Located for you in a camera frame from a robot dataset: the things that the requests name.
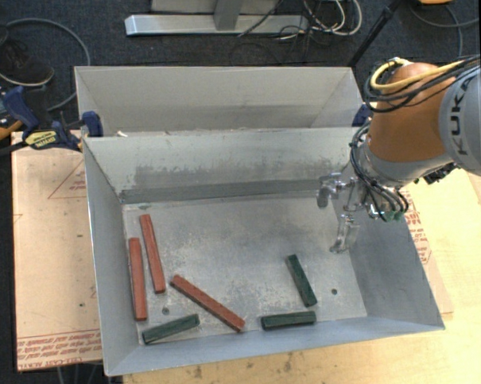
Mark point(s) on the black cylinder on white bracket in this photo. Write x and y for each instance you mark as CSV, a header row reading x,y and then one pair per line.
x,y
438,174

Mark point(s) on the grey metal bin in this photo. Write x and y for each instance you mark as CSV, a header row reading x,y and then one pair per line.
x,y
235,243

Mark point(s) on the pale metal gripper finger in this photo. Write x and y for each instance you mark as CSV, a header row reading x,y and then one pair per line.
x,y
339,238
351,235

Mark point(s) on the dark green flat block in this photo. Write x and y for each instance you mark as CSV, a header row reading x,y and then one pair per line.
x,y
301,281
288,320
171,328

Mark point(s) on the red-brown flat block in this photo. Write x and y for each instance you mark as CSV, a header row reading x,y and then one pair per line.
x,y
207,303
152,252
137,279

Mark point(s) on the brown cardboard board red print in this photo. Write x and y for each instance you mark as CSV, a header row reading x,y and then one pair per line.
x,y
47,235

